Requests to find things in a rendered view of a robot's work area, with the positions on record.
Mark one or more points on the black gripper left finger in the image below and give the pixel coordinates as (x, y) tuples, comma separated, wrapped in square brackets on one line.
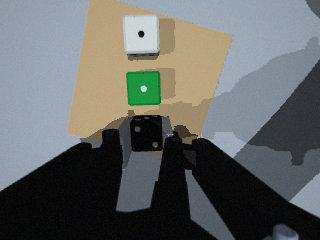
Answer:
[(38, 200)]

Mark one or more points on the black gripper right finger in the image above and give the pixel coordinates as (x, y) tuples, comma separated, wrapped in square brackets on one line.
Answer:
[(250, 209)]

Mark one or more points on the green die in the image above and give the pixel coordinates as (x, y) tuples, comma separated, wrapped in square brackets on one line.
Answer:
[(143, 88)]

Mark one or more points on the tan flat mat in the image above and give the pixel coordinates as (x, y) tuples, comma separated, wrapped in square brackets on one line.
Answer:
[(190, 61)]

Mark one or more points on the black die with white pips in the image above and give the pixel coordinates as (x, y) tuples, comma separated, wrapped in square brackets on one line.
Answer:
[(146, 133)]

